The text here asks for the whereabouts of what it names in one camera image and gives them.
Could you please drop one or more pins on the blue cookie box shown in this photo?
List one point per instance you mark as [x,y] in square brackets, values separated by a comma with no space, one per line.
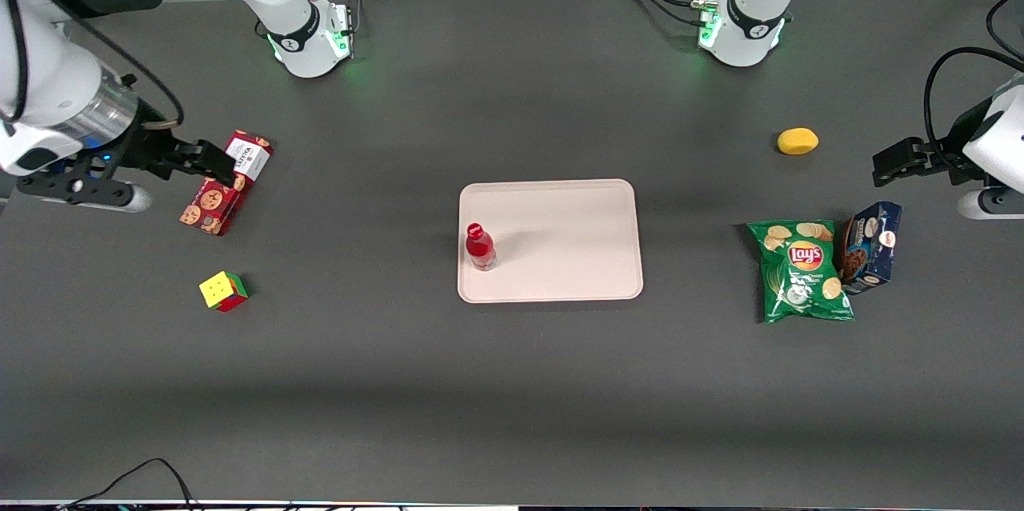
[876,247]

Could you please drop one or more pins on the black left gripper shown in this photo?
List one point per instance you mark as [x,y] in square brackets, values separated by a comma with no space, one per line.
[942,149]

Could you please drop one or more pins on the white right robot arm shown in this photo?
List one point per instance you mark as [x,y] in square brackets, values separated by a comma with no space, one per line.
[48,79]

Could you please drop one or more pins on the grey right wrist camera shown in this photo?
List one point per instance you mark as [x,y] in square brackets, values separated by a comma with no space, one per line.
[80,189]

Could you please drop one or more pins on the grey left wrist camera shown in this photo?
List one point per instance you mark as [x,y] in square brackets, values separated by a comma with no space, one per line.
[988,204]

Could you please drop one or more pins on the red coke bottle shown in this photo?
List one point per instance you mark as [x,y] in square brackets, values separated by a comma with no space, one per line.
[480,247]

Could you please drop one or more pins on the red cookie box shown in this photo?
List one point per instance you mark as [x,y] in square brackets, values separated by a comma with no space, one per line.
[212,211]

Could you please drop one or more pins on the dark grey table mat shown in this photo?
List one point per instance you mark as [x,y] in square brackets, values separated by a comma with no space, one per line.
[512,383]

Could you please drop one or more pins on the colourful puzzle cube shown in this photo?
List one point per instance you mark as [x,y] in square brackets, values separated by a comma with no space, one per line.
[224,291]

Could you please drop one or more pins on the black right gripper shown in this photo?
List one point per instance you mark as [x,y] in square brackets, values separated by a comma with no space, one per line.
[149,149]

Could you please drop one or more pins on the green chips bag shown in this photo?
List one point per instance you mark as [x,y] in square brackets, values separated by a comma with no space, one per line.
[804,275]

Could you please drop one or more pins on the beige plastic tray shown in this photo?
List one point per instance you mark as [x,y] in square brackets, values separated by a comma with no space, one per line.
[560,241]

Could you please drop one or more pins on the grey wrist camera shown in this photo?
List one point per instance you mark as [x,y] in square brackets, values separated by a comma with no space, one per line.
[988,204]
[80,189]

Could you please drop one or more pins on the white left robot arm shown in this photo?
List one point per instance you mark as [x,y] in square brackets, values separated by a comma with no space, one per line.
[752,31]

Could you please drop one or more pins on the yellow lemon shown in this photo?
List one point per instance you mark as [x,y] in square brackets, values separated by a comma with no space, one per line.
[798,141]

